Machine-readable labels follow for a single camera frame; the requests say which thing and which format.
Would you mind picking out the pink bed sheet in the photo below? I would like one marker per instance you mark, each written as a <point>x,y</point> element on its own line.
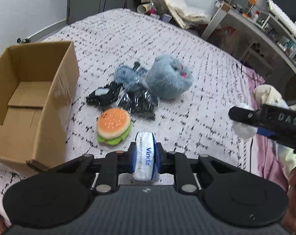
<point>264,161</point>

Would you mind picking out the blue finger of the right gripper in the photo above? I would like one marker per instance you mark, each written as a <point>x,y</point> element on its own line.
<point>245,116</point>
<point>265,132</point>

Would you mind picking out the blue Vinda tissue pack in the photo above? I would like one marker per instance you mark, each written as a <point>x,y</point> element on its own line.
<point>147,162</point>

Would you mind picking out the white soft ball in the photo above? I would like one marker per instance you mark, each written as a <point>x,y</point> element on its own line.
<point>243,130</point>

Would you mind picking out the person's right hand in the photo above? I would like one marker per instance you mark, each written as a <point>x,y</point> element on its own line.
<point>289,220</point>

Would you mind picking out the hamburger plush toy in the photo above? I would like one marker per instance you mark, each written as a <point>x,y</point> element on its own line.
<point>113,126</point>

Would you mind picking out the brown cardboard box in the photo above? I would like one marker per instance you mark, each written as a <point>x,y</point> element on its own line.
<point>38,82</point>

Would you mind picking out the white black patterned bedspread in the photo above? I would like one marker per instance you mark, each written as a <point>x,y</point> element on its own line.
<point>91,87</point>

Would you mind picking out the white desk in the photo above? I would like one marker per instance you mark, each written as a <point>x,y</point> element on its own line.
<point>225,9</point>

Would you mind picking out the black roller skate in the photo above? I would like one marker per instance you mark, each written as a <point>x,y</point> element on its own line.
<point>25,40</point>

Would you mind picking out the white keyboard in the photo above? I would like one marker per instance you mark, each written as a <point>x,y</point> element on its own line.
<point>282,16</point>

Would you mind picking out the beige tote bag pile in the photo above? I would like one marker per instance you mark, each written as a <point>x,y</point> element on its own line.
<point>185,16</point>

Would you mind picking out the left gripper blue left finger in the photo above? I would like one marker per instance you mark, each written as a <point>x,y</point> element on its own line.
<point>114,164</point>

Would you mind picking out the pastel fluffy blanket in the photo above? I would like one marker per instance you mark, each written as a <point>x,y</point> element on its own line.
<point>269,95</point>

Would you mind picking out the white paper cup tube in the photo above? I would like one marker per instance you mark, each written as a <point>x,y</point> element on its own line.
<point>144,8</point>

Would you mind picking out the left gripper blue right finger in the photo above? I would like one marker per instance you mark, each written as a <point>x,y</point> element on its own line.
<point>181,167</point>

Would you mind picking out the black item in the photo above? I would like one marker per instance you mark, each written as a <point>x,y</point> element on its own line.
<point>137,99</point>

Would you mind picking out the black white fabric patch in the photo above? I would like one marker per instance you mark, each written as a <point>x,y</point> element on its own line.
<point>103,97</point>

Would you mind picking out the blue fluffy plush toy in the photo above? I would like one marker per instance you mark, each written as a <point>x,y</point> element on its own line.
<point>168,78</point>

